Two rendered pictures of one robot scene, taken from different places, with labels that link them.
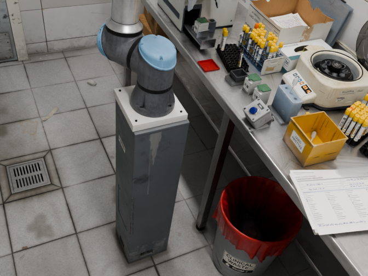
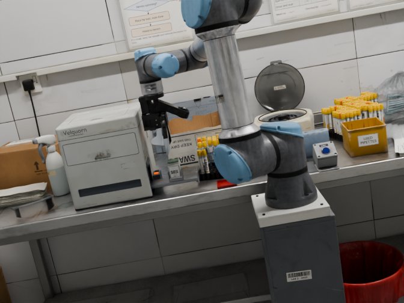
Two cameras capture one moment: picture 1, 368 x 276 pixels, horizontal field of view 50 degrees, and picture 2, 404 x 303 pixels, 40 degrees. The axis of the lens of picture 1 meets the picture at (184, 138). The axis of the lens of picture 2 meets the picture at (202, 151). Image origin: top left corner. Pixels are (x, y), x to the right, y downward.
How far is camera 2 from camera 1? 157 cm
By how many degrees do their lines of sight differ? 56
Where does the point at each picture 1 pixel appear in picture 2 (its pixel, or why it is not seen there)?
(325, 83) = (305, 119)
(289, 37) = not seen: hidden behind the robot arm
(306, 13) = (186, 128)
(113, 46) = (257, 151)
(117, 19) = (247, 121)
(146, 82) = (300, 160)
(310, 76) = not seen: hidden behind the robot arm
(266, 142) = (355, 162)
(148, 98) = (306, 178)
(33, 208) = not seen: outside the picture
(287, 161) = (381, 156)
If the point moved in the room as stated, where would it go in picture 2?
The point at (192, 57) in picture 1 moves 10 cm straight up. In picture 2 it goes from (205, 191) to (200, 163)
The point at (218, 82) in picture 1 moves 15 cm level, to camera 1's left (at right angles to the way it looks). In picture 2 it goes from (257, 180) to (237, 196)
